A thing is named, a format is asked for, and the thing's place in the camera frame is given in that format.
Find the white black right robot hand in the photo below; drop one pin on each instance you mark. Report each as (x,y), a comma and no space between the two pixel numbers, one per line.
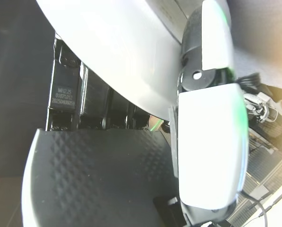
(96,177)

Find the spare white robot hand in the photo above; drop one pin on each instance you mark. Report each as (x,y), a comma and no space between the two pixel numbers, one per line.
(258,106)

